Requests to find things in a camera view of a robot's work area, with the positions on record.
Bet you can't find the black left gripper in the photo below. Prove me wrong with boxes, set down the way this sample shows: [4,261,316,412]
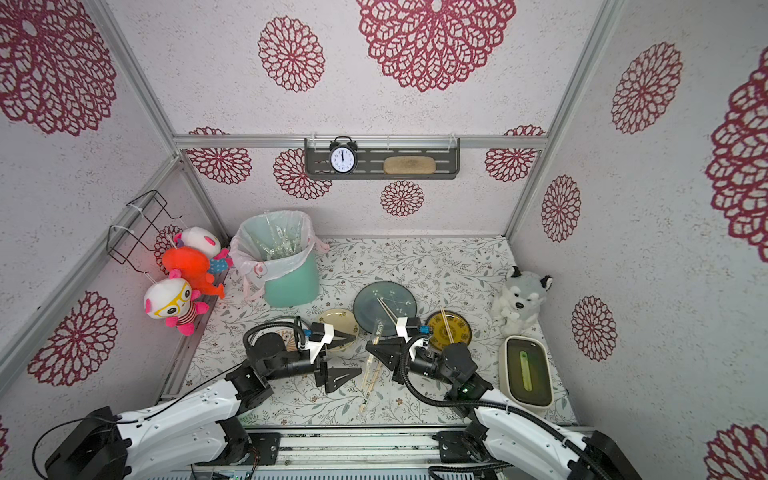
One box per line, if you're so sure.
[266,329,363,393]

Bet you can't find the disposable chopsticks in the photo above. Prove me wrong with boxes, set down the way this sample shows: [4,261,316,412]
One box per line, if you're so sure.
[377,298,398,324]
[440,308,454,344]
[362,320,385,397]
[358,368,381,415]

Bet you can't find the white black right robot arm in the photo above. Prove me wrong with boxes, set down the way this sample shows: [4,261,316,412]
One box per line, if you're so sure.
[366,318,640,479]

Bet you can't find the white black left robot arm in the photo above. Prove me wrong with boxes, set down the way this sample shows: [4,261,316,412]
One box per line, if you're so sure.
[33,317,361,479]

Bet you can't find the dark green glass plate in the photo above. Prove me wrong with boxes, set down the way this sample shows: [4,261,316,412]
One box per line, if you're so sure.
[352,281,418,337]

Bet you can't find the small pale yellow plate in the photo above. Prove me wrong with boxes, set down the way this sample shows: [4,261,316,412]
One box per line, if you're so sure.
[318,308,359,351]

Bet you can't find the white orange patterned plate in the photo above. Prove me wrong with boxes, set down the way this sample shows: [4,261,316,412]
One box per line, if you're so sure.
[266,327,299,352]

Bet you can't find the yellow black patterned plate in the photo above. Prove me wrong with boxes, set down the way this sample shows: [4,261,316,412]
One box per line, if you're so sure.
[427,310,473,351]

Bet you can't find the grey husky plush toy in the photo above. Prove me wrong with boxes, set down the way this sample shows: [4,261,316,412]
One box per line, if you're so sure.
[490,265,554,337]

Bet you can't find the green trash bin with bag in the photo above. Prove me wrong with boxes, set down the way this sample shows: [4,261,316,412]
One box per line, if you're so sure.
[230,210,329,308]

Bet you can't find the white green rectangular tray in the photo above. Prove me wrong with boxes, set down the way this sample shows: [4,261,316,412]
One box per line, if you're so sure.
[499,335,554,414]

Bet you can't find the white plush with yellow glasses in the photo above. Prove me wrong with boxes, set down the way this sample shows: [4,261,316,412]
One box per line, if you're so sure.
[143,269,209,336]

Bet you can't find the wooden brush on shelf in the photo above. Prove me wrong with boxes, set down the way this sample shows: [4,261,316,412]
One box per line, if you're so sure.
[382,156,437,175]

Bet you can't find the red plush toy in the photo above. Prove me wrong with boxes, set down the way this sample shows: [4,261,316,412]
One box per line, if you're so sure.
[161,247,225,299]

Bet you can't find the black alarm clock on shelf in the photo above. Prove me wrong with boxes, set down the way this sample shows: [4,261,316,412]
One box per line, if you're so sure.
[329,135,358,174]

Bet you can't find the white wrist camera on left gripper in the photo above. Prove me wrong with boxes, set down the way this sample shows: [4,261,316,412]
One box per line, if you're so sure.
[302,322,335,364]

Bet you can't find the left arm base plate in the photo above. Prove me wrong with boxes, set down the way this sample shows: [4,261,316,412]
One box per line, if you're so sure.
[197,432,282,467]

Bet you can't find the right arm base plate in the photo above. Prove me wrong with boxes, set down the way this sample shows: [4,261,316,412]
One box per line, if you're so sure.
[432,428,508,466]

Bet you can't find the grey wall shelf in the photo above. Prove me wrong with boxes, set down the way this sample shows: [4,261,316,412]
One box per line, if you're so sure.
[304,138,461,180]

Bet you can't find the black wire wall basket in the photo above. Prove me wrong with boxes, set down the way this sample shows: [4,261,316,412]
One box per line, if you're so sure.
[104,189,183,273]

